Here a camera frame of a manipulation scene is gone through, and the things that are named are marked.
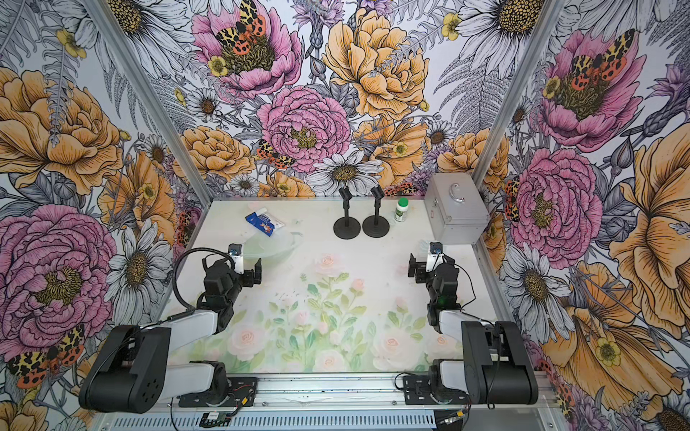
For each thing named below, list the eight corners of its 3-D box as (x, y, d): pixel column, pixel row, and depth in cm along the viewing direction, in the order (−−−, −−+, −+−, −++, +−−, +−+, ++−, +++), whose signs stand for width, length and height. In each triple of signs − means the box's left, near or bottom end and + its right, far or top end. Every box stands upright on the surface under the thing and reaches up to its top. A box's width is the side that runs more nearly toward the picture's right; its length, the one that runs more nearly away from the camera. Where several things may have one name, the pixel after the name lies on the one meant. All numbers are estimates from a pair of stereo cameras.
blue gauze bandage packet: (246, 220, 115) (245, 216, 113) (263, 210, 119) (261, 205, 117) (267, 238, 109) (265, 234, 107) (283, 226, 113) (282, 222, 111)
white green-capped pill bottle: (395, 223, 116) (398, 207, 109) (394, 213, 120) (397, 197, 112) (406, 223, 116) (410, 207, 109) (404, 213, 120) (408, 198, 112)
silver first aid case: (433, 247, 109) (444, 217, 96) (421, 197, 128) (430, 166, 115) (475, 247, 110) (492, 218, 96) (457, 197, 128) (470, 167, 115)
